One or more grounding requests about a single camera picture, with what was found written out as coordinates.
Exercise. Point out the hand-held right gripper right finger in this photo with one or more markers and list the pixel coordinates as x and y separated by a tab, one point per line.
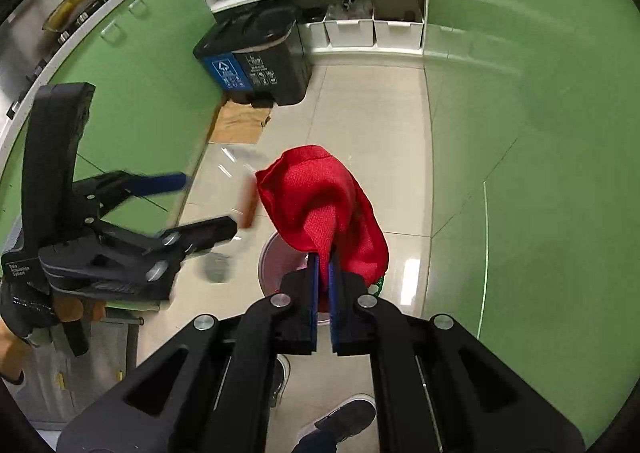
336	303

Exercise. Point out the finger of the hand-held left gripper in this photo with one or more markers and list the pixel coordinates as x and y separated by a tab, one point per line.
160	183
210	230

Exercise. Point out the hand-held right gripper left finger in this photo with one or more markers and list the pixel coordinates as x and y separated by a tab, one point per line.
313	293

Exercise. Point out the brown stick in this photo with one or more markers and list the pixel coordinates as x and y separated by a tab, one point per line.
248	203

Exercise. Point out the pink plastic waste bin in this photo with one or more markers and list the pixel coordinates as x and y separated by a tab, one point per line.
272	263

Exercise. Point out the clear plastic wrapper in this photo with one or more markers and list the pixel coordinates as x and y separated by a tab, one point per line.
230	160

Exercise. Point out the red cloth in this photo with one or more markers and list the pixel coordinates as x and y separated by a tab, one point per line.
310	193

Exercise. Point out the person's left forearm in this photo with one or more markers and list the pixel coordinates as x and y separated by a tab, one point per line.
9	353

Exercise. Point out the person's left hand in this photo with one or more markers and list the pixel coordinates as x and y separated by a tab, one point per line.
25	308

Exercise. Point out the person's left shoe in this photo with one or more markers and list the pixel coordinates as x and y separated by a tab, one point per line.
281	378

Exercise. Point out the person's shoe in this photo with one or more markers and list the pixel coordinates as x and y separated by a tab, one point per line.
345	415
281	378

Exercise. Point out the flat brown cardboard sheet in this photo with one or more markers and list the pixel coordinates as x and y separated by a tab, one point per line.
237	123

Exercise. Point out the green stove counter cabinet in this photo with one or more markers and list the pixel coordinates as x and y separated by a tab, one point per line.
150	73

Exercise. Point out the gas stove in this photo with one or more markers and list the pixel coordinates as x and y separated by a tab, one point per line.
30	48

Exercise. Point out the person's right shoe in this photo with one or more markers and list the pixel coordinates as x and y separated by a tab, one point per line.
345	415

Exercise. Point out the person's right leg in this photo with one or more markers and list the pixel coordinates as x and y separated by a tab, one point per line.
317	440

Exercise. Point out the black two-compartment recycling bin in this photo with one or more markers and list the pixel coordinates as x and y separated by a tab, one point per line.
270	73

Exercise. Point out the green sink counter cabinet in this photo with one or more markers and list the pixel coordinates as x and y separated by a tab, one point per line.
525	133

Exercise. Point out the metal kitchenware pile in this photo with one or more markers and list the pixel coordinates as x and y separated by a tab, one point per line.
350	7

